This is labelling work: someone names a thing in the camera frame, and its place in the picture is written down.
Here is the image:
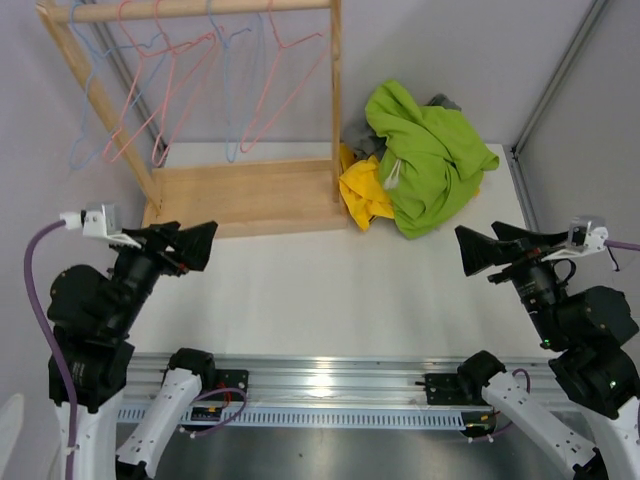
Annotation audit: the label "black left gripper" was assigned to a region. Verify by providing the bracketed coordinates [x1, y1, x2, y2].
[108, 218, 217, 333]

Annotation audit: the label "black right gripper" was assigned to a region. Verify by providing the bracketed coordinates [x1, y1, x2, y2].
[452, 221, 566, 345]

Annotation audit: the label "lime green shorts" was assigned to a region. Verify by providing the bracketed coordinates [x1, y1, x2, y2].
[365, 80, 500, 240]

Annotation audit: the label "pink hanger of olive shorts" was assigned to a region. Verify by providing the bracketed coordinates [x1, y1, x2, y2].
[102, 1, 221, 167]

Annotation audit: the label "yellow shorts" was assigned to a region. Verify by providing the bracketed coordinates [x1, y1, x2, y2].
[338, 143, 481, 232]

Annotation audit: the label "light grey shorts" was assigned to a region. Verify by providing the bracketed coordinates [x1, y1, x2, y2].
[342, 93, 462, 160]

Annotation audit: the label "pink hanger of yellow shorts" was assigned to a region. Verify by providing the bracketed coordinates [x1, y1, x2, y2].
[151, 1, 219, 167]

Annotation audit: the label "blue hanger of grey shorts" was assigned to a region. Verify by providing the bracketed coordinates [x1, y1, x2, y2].
[207, 1, 266, 164]

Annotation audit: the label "pink hanger of green shorts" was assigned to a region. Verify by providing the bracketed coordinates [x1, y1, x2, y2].
[238, 0, 324, 155]

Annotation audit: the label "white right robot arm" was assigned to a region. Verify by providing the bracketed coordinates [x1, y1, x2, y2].
[455, 217, 639, 479]

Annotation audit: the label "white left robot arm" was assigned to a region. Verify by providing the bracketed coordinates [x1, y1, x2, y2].
[47, 221, 218, 479]

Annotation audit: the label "wooden clothes rack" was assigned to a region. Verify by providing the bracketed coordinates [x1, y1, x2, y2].
[36, 1, 347, 237]

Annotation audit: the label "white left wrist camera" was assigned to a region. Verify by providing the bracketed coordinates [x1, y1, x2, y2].
[59, 203, 142, 249]

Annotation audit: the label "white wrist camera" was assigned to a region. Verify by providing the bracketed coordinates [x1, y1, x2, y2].
[59, 203, 142, 249]
[542, 215, 609, 261]

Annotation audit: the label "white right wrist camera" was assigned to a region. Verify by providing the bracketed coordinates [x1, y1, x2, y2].
[542, 215, 609, 261]

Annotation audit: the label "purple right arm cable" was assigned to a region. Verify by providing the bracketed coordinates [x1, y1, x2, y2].
[462, 239, 640, 444]

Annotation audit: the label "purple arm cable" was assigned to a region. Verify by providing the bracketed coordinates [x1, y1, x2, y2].
[23, 222, 249, 480]
[462, 239, 640, 444]

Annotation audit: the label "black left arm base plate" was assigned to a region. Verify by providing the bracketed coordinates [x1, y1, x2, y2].
[204, 369, 250, 403]

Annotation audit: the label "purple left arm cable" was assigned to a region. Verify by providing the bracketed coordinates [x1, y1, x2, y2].
[23, 222, 249, 480]

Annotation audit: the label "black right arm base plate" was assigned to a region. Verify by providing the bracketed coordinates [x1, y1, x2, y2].
[415, 373, 484, 406]

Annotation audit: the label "aluminium mounting rail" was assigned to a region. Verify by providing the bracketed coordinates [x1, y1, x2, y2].
[124, 353, 579, 412]

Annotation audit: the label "slotted white cable duct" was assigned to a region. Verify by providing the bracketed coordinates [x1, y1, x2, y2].
[114, 403, 491, 430]

